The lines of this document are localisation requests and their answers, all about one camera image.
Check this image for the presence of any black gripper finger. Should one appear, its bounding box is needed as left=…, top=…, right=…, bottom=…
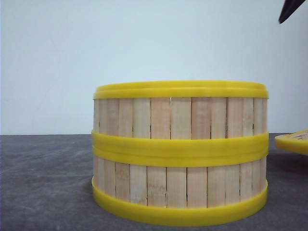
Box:
left=278, top=0, right=305, bottom=24

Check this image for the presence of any yellow rimmed steamer lid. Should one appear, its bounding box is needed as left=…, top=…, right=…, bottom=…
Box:
left=275, top=129, right=308, bottom=155

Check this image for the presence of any bamboo steamer basket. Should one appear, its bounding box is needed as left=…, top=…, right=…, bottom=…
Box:
left=92, top=80, right=269, bottom=166
left=92, top=156, right=268, bottom=226

